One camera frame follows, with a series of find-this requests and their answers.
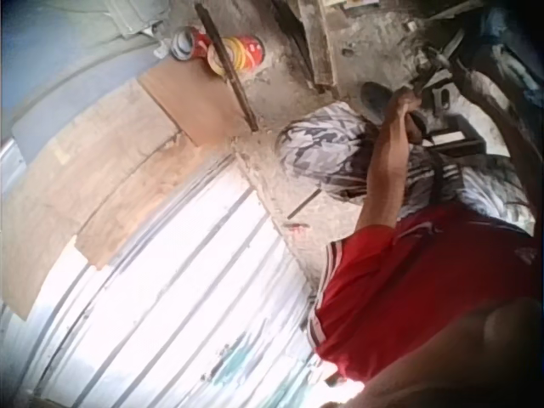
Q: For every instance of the person's left hand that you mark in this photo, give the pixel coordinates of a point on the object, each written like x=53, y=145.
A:
x=401, y=106

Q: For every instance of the person's left fingers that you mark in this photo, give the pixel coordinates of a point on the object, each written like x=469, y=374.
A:
x=413, y=98

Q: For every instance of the grey metal tool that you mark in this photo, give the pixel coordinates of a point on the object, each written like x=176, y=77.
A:
x=432, y=70

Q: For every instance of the small dark wooden box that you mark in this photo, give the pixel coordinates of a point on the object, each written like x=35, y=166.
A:
x=457, y=138

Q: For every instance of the person's legs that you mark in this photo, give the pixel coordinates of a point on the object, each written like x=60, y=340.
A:
x=316, y=146

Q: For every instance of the weathered wooden plank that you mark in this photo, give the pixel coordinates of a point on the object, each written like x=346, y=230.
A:
x=321, y=42

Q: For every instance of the thin dark metal rod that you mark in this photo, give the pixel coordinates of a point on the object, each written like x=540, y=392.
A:
x=305, y=204

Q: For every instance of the red can with yellow tape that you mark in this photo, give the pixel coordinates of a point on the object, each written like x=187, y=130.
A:
x=238, y=53

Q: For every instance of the dark metal bar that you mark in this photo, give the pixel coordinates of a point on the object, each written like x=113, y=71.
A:
x=229, y=70

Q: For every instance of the small brown plywood board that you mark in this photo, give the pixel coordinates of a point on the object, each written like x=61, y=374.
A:
x=197, y=102

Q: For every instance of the red can with blue tape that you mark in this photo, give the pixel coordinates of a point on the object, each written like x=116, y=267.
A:
x=189, y=42

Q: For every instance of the cracked plywood board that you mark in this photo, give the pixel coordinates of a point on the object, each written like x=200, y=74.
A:
x=157, y=200

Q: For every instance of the white corrugated metal sheet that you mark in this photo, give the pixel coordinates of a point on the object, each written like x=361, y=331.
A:
x=183, y=314

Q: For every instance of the large pale plywood board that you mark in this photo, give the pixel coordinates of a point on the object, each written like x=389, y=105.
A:
x=98, y=161

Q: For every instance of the grey metal bracket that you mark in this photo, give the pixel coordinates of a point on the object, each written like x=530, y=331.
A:
x=442, y=101

